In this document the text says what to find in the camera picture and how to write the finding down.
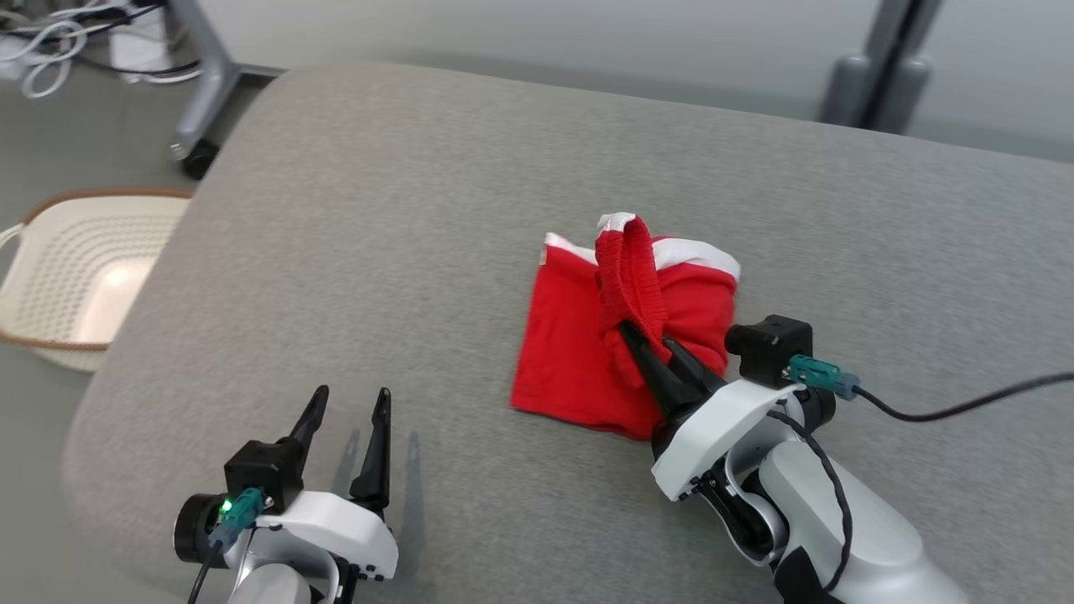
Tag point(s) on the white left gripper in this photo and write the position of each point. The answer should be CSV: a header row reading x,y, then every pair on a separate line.
x,y
336,524

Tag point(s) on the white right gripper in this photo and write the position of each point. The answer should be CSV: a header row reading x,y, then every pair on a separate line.
x,y
713,428

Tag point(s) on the red shorts with white stripes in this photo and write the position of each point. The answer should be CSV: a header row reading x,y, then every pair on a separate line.
x,y
562,352

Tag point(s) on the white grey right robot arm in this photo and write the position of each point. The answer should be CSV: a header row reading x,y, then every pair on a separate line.
x,y
873,537

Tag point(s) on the white laundry basket brown rim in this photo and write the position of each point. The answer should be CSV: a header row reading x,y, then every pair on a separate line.
x,y
75,277

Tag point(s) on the black caster wheel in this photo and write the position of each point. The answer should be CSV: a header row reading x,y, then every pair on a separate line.
x,y
201,159

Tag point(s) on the grey metal table leg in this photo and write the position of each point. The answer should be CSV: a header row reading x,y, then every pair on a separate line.
x,y
205,75

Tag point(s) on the white box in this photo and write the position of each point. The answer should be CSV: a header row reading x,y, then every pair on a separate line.
x,y
138,54

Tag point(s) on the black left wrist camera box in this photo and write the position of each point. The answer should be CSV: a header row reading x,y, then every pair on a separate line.
x,y
264,474

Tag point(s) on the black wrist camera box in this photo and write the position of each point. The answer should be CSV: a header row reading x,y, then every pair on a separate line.
x,y
264,474
772,348

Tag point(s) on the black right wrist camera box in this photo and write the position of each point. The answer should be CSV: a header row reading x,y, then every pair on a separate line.
x,y
772,348

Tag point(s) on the teal left camera connector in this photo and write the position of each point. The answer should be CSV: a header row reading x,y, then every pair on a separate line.
x,y
239,512

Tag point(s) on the teal camera connector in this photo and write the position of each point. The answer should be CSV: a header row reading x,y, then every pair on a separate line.
x,y
239,512
818,369

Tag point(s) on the teal right camera connector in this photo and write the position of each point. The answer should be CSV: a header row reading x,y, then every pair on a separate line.
x,y
818,369

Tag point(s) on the grey post foot cap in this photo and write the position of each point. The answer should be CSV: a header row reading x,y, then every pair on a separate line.
x,y
910,96
849,92

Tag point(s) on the grey partition post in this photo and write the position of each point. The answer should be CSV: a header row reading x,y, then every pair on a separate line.
x,y
894,21

